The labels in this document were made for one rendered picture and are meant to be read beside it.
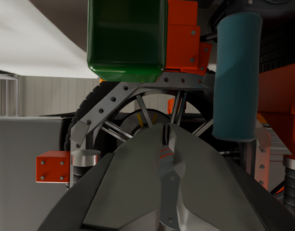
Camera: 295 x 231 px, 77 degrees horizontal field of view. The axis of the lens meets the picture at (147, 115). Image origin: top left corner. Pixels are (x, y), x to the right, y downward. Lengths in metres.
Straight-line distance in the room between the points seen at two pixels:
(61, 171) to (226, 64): 0.48
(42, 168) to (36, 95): 4.73
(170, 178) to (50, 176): 0.33
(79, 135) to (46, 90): 4.67
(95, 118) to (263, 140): 0.46
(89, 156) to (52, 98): 4.83
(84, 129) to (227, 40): 0.39
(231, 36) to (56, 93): 4.80
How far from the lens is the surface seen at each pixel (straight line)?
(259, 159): 0.61
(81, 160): 0.29
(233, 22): 0.45
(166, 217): 0.41
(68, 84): 4.98
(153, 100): 4.63
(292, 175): 0.38
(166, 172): 0.37
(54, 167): 0.56
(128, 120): 0.96
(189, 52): 0.52
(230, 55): 0.43
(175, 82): 0.50
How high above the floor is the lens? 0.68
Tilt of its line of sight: 2 degrees up
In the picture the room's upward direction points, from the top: 178 degrees counter-clockwise
